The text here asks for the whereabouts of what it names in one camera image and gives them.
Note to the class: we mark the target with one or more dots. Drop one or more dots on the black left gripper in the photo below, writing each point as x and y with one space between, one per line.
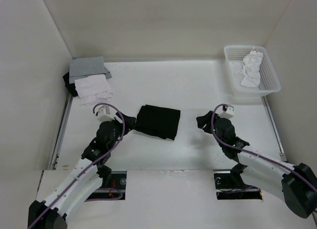
129 123

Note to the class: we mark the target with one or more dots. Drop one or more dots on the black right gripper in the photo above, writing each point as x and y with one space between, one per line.
201 120

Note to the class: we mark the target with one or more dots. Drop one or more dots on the black tank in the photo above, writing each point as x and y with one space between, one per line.
158 121
70 86

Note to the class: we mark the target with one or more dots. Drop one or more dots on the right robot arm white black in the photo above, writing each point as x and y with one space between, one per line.
295 185

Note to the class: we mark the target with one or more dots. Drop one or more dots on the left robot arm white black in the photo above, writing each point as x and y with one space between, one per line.
88 175

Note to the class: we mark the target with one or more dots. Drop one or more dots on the white folded tank top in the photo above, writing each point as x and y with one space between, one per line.
93 89

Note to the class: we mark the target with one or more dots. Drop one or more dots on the black folded tank top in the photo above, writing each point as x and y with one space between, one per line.
70 86

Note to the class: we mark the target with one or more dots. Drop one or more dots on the white crumpled tank top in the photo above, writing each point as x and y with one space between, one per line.
251 69

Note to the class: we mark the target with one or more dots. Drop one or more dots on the grey folded tank top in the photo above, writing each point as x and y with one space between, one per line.
84 67

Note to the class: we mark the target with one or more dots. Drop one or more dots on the white plastic laundry basket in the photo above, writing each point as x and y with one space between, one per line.
269 81

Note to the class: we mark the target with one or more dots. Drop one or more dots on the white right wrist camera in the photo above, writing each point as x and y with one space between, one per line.
227 112

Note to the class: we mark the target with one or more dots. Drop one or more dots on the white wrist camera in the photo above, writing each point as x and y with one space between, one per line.
103 113
227 112

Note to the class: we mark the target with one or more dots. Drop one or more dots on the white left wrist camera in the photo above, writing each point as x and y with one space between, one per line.
103 113

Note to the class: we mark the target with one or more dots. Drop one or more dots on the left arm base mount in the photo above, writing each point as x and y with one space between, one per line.
111 189

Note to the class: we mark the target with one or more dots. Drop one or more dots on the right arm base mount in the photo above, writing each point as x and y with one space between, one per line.
230 186

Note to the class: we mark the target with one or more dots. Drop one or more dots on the left aluminium table rail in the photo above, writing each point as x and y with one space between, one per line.
60 135

